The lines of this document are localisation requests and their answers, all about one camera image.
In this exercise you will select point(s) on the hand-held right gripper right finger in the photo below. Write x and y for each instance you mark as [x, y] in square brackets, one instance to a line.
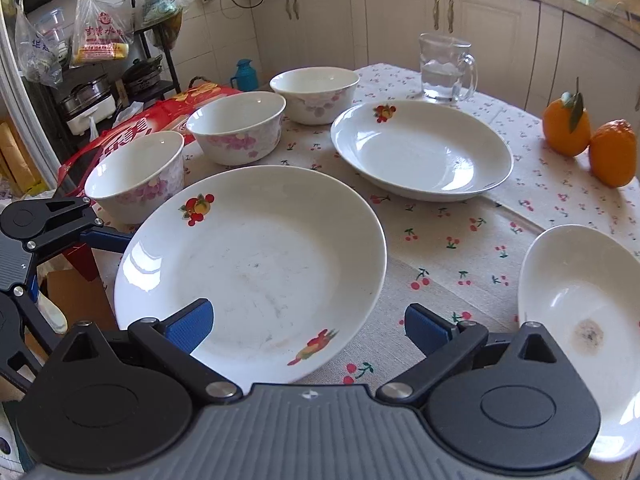
[425, 330]

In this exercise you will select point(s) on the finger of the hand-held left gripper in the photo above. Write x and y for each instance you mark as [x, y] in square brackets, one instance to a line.
[107, 241]
[37, 327]

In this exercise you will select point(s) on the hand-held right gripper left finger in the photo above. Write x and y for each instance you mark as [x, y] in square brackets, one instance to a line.
[192, 327]

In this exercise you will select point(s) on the white pink-flower bowl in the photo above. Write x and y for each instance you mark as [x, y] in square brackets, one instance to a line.
[130, 175]
[315, 90]
[235, 120]

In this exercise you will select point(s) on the large white fruit-print plate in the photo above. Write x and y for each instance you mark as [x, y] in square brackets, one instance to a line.
[260, 260]

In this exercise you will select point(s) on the white plate with brown stain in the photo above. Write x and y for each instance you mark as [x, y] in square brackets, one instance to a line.
[565, 285]

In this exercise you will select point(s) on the cherry-print tablecloth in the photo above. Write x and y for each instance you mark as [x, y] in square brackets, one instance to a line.
[450, 240]

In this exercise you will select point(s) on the red printed gift box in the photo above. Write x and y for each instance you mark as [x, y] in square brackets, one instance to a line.
[145, 127]

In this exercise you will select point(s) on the white red-print plastic bag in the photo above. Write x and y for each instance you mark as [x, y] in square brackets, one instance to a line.
[125, 112]

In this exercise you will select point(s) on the white electric steamer pot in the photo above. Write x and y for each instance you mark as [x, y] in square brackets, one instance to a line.
[87, 105]

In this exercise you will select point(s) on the black lidded pot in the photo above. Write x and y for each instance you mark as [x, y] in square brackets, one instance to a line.
[142, 77]

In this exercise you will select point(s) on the wicker basket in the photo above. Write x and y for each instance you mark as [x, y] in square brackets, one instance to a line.
[200, 80]

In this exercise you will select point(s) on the black metal shelf rack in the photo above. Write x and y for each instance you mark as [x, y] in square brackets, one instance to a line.
[167, 55]

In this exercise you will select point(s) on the clear plastic bag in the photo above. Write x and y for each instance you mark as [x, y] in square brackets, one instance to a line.
[37, 55]

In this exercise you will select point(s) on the plastic bag with yellow packet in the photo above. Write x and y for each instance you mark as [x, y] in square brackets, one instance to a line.
[97, 35]

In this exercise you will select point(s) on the teal thermos jug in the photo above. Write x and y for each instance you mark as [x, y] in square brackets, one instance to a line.
[244, 76]

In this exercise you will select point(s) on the clear plastic food containers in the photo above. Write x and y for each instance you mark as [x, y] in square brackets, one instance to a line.
[52, 30]

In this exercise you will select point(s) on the orange with leaf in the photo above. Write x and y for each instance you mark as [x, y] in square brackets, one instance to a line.
[562, 127]

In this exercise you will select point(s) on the clear glass mug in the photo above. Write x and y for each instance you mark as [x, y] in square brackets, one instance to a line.
[442, 67]

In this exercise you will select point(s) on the cream kitchen cabinets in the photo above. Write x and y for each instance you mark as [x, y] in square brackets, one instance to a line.
[400, 25]

